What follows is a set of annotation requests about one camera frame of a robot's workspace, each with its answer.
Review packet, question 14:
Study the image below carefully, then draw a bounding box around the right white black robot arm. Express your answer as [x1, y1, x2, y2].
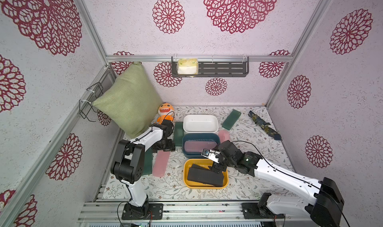
[201, 141, 345, 227]

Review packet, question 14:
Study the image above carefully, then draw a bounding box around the yellow white sponge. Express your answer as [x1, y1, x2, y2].
[177, 58, 198, 75]

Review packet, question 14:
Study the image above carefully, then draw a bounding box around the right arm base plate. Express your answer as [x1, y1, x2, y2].
[241, 202, 285, 220]

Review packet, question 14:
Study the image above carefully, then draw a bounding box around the folded dark floral umbrella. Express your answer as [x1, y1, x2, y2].
[248, 110, 282, 141]

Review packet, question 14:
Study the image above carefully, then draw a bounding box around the dark wall shelf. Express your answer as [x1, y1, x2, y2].
[171, 56, 249, 78]

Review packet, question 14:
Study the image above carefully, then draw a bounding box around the green pencil case back right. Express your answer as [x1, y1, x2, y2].
[221, 109, 241, 130]

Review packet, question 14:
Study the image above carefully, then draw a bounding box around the black pencil case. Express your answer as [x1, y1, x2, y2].
[187, 166, 224, 187]
[190, 164, 211, 172]

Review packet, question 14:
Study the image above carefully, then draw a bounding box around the yellow storage box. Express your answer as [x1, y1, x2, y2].
[184, 159, 229, 189]

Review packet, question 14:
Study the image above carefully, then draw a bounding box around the pink pencil case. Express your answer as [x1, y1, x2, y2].
[218, 129, 230, 143]
[152, 150, 170, 178]
[184, 140, 217, 154]

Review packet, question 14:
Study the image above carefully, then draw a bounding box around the white storage box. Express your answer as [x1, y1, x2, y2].
[183, 114, 219, 133]

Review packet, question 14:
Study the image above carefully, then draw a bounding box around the green square pillow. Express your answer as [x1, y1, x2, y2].
[93, 62, 163, 138]

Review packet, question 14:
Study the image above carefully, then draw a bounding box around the black wire wall rack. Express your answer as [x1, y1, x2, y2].
[78, 82, 104, 122]

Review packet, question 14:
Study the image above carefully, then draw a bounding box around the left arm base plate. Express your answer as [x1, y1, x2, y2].
[121, 203, 164, 220]

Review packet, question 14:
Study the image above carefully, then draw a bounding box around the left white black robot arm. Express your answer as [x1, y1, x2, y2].
[110, 119, 175, 208]

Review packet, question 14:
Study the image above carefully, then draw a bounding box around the green pencil case front left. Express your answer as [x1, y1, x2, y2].
[142, 148, 153, 176]

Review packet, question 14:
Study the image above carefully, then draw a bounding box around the green pencil case by white box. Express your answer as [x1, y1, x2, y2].
[173, 121, 184, 146]

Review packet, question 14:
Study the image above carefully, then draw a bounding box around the orange shark plush toy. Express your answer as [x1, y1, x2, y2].
[157, 102, 175, 124]

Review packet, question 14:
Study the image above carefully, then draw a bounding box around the teal storage box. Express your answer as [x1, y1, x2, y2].
[182, 133, 220, 159]

